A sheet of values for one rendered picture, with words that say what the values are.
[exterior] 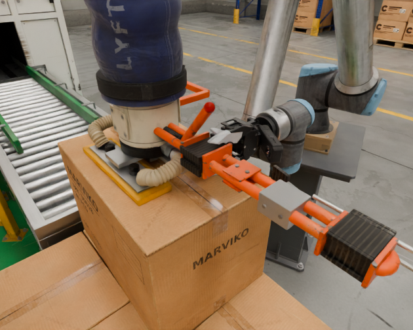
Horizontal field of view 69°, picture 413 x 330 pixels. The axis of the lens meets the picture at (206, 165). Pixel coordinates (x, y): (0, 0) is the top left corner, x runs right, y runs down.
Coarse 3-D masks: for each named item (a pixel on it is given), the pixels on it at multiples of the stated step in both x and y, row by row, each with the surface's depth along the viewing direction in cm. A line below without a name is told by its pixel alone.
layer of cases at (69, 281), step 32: (32, 256) 109; (64, 256) 109; (96, 256) 109; (0, 288) 98; (32, 288) 98; (64, 288) 98; (96, 288) 98; (256, 288) 98; (0, 320) 89; (32, 320) 89; (64, 320) 89; (96, 320) 89; (128, 320) 89; (224, 320) 89; (256, 320) 89; (288, 320) 89; (320, 320) 89
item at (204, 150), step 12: (204, 132) 70; (180, 144) 67; (192, 144) 68; (204, 144) 68; (228, 144) 65; (192, 156) 63; (204, 156) 61; (216, 156) 64; (192, 168) 65; (204, 168) 63
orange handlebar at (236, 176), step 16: (192, 96) 95; (208, 96) 100; (160, 128) 76; (176, 128) 76; (176, 144) 70; (224, 160) 65; (224, 176) 60; (240, 176) 58; (256, 176) 59; (256, 192) 55; (304, 208) 52; (320, 208) 51; (304, 224) 48; (384, 272) 41
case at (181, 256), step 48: (96, 192) 77; (192, 192) 76; (240, 192) 76; (96, 240) 105; (144, 240) 63; (192, 240) 67; (240, 240) 82; (144, 288) 72; (192, 288) 76; (240, 288) 95
